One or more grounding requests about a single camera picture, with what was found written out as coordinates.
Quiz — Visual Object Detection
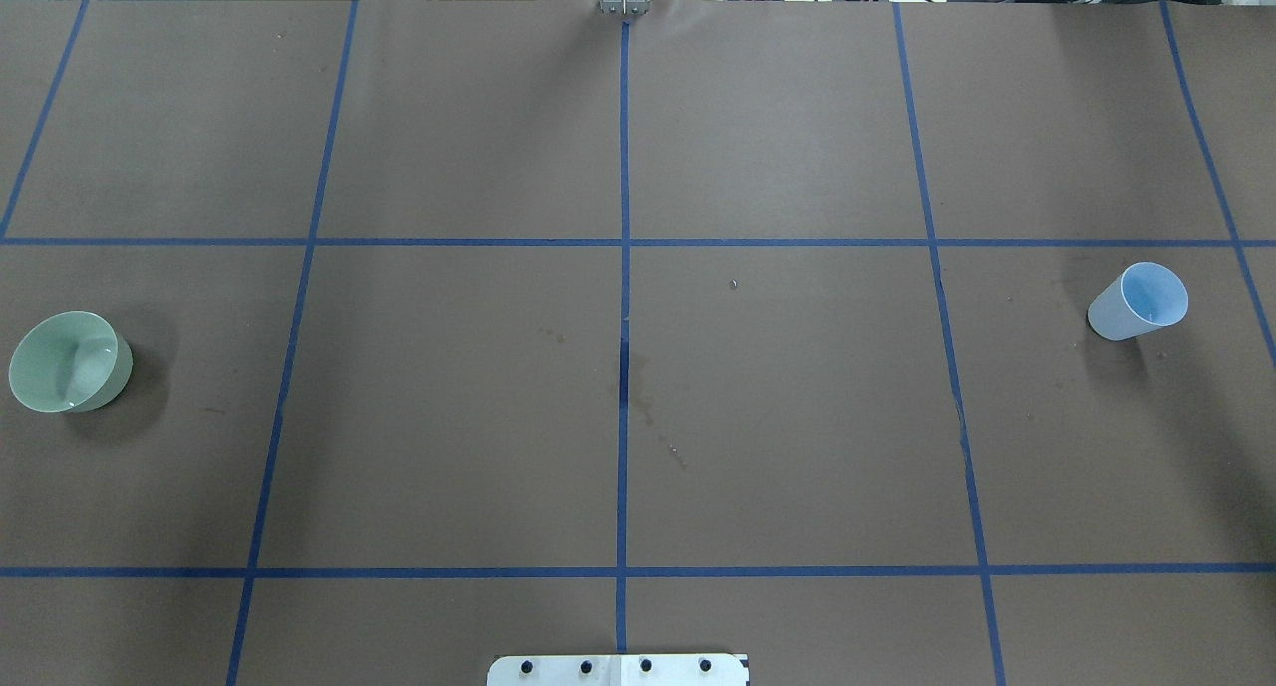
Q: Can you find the brown paper table mat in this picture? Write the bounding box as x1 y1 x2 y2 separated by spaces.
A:
3 0 1273 685

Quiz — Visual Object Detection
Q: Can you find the pale green ceramic bowl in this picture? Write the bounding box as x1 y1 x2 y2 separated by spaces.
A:
8 312 134 414

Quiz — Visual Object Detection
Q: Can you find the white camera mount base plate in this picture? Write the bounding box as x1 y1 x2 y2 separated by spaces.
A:
486 653 752 685

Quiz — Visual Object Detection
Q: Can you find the light blue plastic cup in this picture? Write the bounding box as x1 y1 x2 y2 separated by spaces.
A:
1086 261 1191 340

